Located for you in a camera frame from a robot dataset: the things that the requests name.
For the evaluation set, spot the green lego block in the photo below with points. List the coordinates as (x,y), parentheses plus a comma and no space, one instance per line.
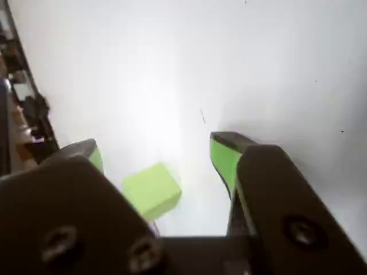
(152,189)

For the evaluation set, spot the blurry dark background clutter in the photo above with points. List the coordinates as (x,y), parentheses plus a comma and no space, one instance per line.
(31,109)

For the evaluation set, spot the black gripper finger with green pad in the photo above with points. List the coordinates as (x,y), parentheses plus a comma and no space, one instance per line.
(281,206)
(66,206)

